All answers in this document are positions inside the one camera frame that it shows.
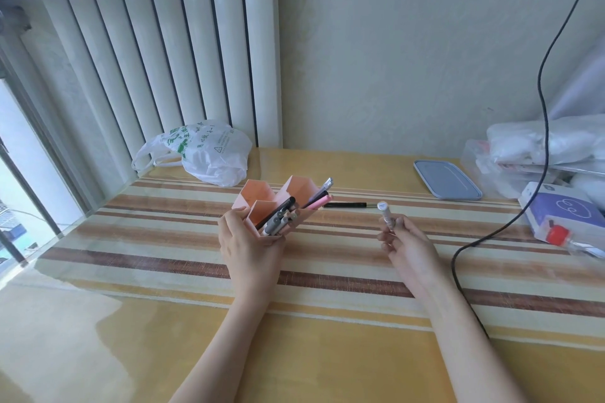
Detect white and purple box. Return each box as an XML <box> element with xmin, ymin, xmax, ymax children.
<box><xmin>518</xmin><ymin>181</ymin><xmax>605</xmax><ymax>244</ymax></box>

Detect person's left hand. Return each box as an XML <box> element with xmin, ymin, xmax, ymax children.
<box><xmin>217</xmin><ymin>207</ymin><xmax>287</xmax><ymax>298</ymax></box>

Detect person's right forearm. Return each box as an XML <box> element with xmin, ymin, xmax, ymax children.
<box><xmin>411</xmin><ymin>284</ymin><xmax>528</xmax><ymax>403</ymax></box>

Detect person's right hand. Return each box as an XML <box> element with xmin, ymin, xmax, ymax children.
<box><xmin>377</xmin><ymin>215</ymin><xmax>445</xmax><ymax>298</ymax></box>

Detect clear bottle with red cap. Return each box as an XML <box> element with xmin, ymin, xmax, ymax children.
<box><xmin>544</xmin><ymin>224</ymin><xmax>605</xmax><ymax>260</ymax></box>

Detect black cable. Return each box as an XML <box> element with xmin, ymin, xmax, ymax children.
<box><xmin>451</xmin><ymin>0</ymin><xmax>594</xmax><ymax>338</ymax></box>

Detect white vertical blinds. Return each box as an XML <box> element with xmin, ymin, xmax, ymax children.
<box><xmin>42</xmin><ymin>0</ymin><xmax>283</xmax><ymax>184</ymax></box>

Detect grey marker with white cap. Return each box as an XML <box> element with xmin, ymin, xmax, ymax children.
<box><xmin>377</xmin><ymin>201</ymin><xmax>396</xmax><ymax>232</ymax></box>

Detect black pen with matte cap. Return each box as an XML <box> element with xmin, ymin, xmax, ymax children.
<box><xmin>257</xmin><ymin>196</ymin><xmax>297</xmax><ymax>233</ymax></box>

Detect grey pen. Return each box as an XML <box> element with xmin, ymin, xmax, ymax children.
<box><xmin>265</xmin><ymin>209</ymin><xmax>301</xmax><ymax>236</ymax></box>

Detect white plastic bag green print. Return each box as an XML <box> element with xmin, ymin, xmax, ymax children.
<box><xmin>131</xmin><ymin>120</ymin><xmax>253</xmax><ymax>187</ymax></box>

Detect pink pen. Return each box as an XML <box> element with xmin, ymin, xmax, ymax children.
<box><xmin>293</xmin><ymin>195</ymin><xmax>333</xmax><ymax>218</ymax></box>

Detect striped brown table mat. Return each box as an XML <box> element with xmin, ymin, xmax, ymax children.
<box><xmin>34</xmin><ymin>175</ymin><xmax>605</xmax><ymax>352</ymax></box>

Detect pink hexagonal pen holder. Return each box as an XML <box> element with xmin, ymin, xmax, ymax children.
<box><xmin>232</xmin><ymin>175</ymin><xmax>325</xmax><ymax>239</ymax></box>

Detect clear bags of white items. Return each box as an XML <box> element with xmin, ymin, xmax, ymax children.
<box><xmin>460</xmin><ymin>114</ymin><xmax>605</xmax><ymax>202</ymax></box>

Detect black pen with silver clip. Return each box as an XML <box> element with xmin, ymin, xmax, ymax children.
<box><xmin>302</xmin><ymin>177</ymin><xmax>334</xmax><ymax>208</ymax></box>

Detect person's left forearm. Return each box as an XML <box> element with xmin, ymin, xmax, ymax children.
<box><xmin>168</xmin><ymin>293</ymin><xmax>276</xmax><ymax>403</ymax></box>

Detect blue-grey container lid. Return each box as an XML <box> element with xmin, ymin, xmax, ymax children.
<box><xmin>413</xmin><ymin>159</ymin><xmax>483</xmax><ymax>201</ymax></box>

